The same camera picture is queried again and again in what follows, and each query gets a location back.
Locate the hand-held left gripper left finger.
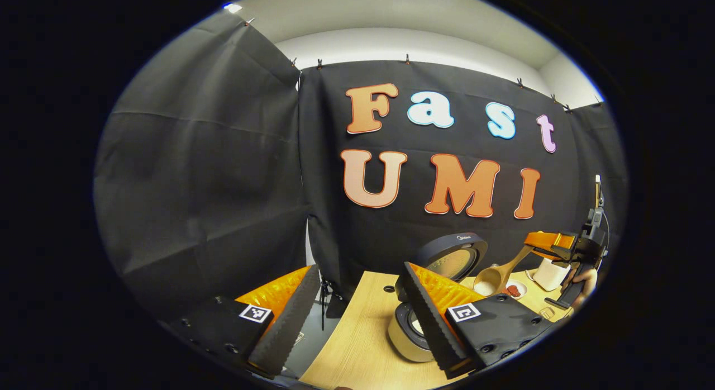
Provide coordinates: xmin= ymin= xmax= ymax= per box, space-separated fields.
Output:
xmin=168 ymin=264 xmax=322 ymax=379

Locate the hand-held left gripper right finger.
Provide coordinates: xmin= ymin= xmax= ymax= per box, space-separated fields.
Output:
xmin=402 ymin=261 xmax=559 ymax=379

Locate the wooden spoon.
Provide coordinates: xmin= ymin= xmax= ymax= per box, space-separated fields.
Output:
xmin=474 ymin=244 xmax=536 ymax=297

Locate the dark grey rice cooker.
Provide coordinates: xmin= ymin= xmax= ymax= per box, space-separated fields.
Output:
xmin=388 ymin=232 xmax=488 ymax=363

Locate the white toaster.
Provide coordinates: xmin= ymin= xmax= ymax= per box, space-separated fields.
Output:
xmin=533 ymin=258 xmax=571 ymax=292

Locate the white round plate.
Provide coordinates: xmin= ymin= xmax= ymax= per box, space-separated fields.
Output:
xmin=500 ymin=279 xmax=528 ymax=300

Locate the black backdrop cloth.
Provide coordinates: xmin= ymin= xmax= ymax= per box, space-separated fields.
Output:
xmin=94 ymin=10 xmax=629 ymax=324

